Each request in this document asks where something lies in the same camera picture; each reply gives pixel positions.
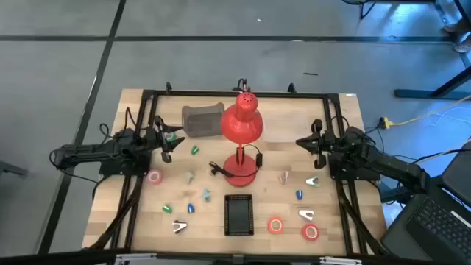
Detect orange tape roll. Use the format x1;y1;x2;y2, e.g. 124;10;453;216
267;216;285;235

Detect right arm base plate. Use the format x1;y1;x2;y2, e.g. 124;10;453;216
329;154;382;182

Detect grey translucent plastic bin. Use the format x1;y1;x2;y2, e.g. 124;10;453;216
181;102;226;138

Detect person's shoe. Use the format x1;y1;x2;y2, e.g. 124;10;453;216
454;38;471;54
443;20;471;34

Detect black mesh basket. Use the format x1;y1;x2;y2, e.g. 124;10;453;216
223;194;255;237

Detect pink tape roll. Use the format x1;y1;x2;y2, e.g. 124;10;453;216
146;169;163;186

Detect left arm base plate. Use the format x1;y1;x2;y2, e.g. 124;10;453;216
98;149;152;177

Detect red desk lamp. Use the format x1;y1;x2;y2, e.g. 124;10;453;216
219;91;264;188

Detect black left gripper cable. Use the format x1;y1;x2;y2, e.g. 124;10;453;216
123;106;141;139

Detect black rig crossbar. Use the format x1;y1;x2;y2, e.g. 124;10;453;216
0;248;435;265

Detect black desk frame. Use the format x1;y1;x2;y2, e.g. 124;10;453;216
394;0;471;100

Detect clear plastic bin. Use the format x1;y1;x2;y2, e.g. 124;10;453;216
261;110;311;144

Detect black lamp power cord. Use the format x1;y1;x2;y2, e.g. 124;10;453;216
208;144;264;180

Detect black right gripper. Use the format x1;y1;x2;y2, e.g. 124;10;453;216
295;118;338;170

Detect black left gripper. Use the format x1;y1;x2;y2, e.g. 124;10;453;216
145;116;186;163

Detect black clamp with wire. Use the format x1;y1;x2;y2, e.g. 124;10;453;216
232;77;252;92

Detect grey chair leg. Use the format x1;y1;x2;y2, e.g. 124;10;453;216
0;160;29;178

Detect red tape roll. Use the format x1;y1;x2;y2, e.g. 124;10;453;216
302;223;320;242

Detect yellow extension cable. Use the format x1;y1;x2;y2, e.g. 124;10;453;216
390;94;471;127

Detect black laptop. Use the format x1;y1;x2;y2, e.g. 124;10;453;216
380;141;471;265

